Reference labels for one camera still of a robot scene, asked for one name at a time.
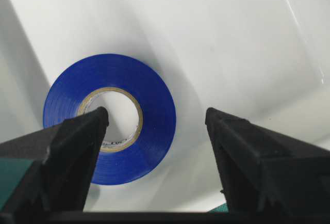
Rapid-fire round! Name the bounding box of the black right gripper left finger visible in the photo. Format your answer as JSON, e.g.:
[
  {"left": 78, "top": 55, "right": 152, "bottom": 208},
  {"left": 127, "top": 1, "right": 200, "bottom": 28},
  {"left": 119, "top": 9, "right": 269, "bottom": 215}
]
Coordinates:
[{"left": 1, "top": 107, "right": 109, "bottom": 212}]

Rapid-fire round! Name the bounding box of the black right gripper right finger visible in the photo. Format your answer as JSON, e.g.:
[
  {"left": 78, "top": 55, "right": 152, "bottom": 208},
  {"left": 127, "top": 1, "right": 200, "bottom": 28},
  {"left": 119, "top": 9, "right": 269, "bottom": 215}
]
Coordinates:
[{"left": 205, "top": 108, "right": 329, "bottom": 213}]

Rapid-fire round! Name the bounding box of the blue tape roll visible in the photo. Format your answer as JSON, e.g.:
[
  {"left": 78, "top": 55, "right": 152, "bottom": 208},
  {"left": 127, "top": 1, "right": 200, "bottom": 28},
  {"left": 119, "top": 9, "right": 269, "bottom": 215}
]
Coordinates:
[{"left": 42, "top": 53, "right": 177, "bottom": 186}]

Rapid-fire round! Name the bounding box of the white plastic case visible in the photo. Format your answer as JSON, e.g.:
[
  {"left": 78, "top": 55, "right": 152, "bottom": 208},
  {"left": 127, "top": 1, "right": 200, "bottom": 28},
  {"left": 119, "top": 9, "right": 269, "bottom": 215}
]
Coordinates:
[{"left": 1, "top": 0, "right": 329, "bottom": 212}]

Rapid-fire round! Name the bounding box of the green table cloth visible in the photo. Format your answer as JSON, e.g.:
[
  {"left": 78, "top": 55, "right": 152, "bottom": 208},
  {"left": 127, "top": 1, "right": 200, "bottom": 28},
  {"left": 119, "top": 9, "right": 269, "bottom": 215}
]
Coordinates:
[{"left": 209, "top": 203, "right": 228, "bottom": 213}]

